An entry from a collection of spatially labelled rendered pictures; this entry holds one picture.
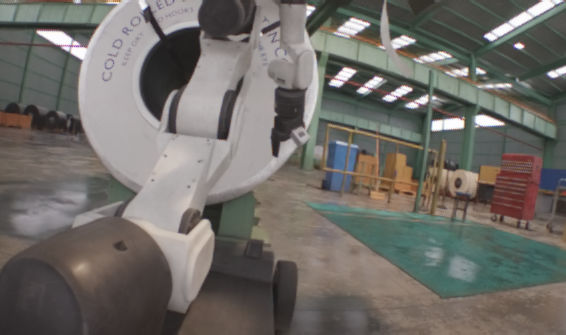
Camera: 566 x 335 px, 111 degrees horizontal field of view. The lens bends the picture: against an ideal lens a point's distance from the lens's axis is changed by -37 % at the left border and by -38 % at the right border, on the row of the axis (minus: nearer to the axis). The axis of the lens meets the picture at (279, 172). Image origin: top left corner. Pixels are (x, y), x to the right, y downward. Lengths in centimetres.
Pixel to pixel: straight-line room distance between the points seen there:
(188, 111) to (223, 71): 15
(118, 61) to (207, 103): 89
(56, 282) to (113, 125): 121
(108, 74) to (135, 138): 36
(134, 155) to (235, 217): 61
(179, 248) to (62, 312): 19
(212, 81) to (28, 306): 62
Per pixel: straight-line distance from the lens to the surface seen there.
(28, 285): 27
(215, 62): 78
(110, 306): 26
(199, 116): 67
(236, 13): 72
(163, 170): 58
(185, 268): 37
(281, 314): 71
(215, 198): 130
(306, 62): 76
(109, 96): 146
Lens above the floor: 46
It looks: 3 degrees down
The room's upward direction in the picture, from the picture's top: 9 degrees clockwise
